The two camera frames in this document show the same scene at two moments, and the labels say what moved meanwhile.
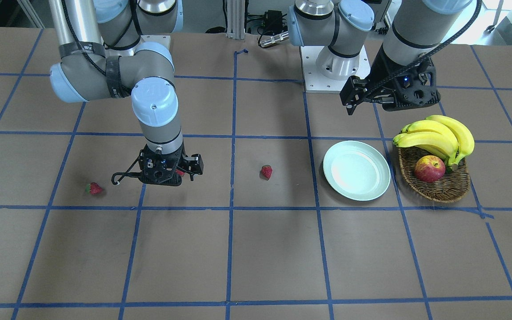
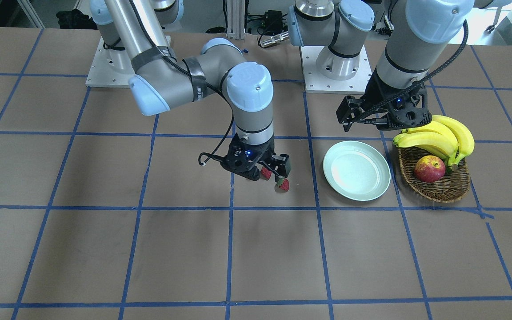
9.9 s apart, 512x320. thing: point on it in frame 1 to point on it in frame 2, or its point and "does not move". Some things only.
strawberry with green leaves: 266,172 does not move
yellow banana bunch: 439,134 does not move
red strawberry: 93,188 to 282,185
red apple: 430,169 does not move
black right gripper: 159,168 to 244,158
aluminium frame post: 235,19 does not move
